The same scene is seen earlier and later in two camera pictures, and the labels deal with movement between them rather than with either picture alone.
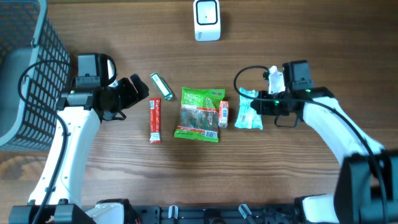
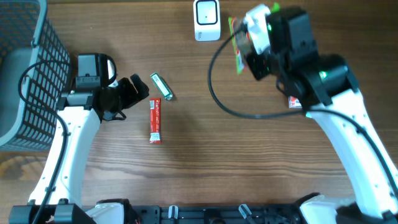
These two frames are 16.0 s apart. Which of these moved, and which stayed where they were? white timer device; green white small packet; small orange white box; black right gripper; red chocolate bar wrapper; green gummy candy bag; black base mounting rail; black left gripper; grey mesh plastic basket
Moved: green gummy candy bag; black right gripper; small orange white box
Stayed: green white small packet; white timer device; grey mesh plastic basket; black base mounting rail; red chocolate bar wrapper; black left gripper
